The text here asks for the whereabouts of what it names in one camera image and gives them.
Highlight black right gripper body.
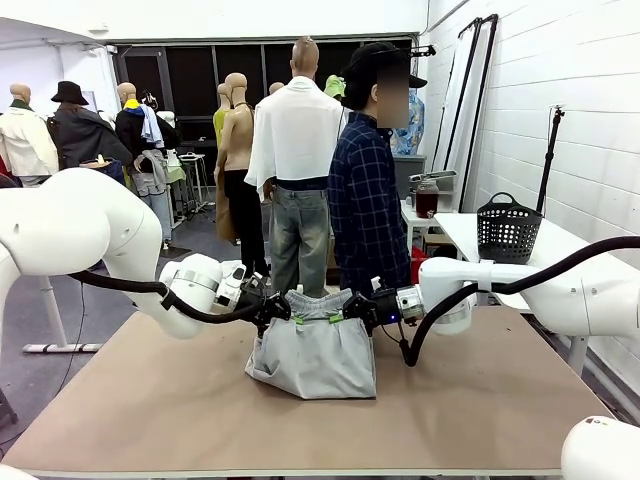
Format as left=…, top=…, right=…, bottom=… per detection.
left=368, top=288, right=401, bottom=327

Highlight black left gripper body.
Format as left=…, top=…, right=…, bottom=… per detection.
left=238, top=282, right=274, bottom=326

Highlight grey training pants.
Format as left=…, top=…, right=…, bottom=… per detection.
left=243, top=289, right=377, bottom=400

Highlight black plastic laundry basket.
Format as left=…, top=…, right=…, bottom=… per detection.
left=476, top=192, right=544, bottom=265

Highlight red bag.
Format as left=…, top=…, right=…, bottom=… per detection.
left=409, top=244, right=430, bottom=284

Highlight white table under jar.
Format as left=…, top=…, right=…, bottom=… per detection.
left=399, top=199, right=436, bottom=259

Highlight person in plaid shirt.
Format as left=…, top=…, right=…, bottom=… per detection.
left=327, top=42, right=429, bottom=297

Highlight white side table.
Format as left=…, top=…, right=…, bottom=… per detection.
left=433, top=212, right=640, bottom=376

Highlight glass jar red liquid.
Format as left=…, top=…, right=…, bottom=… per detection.
left=414, top=178, right=440, bottom=220

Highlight grey flat device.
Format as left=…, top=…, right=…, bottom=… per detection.
left=409, top=169, right=458, bottom=182

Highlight mannequin with grey hoodie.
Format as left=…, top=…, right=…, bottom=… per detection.
left=130, top=148, right=174, bottom=246

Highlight bare tan mannequin black trousers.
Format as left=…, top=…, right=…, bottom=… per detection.
left=214, top=72, right=271, bottom=279

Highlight mannequin in white shirt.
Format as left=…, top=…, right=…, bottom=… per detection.
left=244, top=35, right=347, bottom=299

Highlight mannequin in floral shirt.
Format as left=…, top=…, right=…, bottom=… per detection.
left=389, top=89, right=426, bottom=156

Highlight mannequin in yellow top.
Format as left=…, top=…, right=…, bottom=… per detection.
left=213, top=83, right=234, bottom=149

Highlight mannequin legs in blue jeans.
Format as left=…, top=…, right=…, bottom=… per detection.
left=79, top=154, right=126, bottom=186

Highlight white metal stand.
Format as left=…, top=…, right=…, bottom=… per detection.
left=22, top=275, right=104, bottom=354

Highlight mannequin in black jacket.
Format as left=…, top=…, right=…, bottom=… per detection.
left=114, top=82, right=182, bottom=166

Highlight lime green garment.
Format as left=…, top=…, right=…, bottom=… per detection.
left=323, top=74, right=347, bottom=100

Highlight black tripod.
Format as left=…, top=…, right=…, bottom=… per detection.
left=535, top=103, right=566, bottom=214

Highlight mannequin with black hat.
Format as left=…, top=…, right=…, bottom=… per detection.
left=47, top=80, right=134, bottom=171

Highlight black framed white panel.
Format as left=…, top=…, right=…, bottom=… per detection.
left=444, top=13, right=500, bottom=214
left=432, top=17, right=484, bottom=174

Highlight black cap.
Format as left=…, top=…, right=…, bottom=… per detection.
left=342, top=42, right=429, bottom=90

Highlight mannequin in cream jacket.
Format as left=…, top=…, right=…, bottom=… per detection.
left=0, top=83, right=60, bottom=189

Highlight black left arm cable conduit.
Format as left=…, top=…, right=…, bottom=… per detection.
left=67, top=269, right=261, bottom=325

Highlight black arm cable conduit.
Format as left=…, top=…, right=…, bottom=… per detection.
left=399, top=235, right=640, bottom=369
left=67, top=269, right=261, bottom=325

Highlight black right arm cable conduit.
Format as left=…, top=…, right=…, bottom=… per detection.
left=399, top=235, right=640, bottom=369

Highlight thin black floor cable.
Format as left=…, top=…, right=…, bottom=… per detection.
left=59, top=282, right=87, bottom=396

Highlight dark metal frame leg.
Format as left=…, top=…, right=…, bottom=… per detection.
left=0, top=385, right=19, bottom=426

